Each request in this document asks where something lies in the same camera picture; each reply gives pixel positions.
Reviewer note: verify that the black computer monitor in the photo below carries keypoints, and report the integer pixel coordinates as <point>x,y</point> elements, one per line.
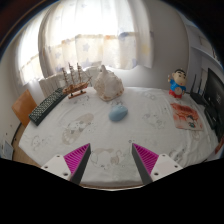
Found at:
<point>215,93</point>

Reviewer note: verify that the brown wooden chair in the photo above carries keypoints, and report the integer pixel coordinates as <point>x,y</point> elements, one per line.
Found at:
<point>23,106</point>

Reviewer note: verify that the red printed mouse pad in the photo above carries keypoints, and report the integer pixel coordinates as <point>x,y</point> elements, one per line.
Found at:
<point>185,116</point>

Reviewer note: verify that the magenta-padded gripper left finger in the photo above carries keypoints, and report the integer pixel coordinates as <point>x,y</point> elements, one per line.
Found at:
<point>76,159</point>

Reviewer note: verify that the black router with antennas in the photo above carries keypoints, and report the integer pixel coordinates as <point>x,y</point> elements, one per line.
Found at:
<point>198,96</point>

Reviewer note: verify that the white cartoon-print tablecloth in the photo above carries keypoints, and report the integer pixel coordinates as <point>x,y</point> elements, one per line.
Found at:
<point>100,133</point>

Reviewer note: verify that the white star-print curtain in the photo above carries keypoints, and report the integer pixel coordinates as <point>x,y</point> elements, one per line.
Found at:
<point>96,40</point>

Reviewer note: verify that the light blue computer mouse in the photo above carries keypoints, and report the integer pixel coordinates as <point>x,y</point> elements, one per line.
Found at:
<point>118,113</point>

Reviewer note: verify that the wooden model sailing ship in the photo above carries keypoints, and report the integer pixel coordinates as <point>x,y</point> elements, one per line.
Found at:
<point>76,87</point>

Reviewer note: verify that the black computer keyboard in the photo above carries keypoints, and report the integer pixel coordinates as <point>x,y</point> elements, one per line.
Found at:
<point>46,106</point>

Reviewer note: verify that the large white conch shell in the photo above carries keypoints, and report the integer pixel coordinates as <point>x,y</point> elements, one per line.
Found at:
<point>108,85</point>

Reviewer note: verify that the cartoon boy figurine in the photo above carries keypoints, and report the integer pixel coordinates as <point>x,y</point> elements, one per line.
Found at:
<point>178,84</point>

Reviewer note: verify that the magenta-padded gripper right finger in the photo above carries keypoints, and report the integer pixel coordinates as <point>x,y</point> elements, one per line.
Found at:
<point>148,159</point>

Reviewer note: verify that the white wall shelf unit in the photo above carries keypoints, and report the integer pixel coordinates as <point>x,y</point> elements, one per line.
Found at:
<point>203,46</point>

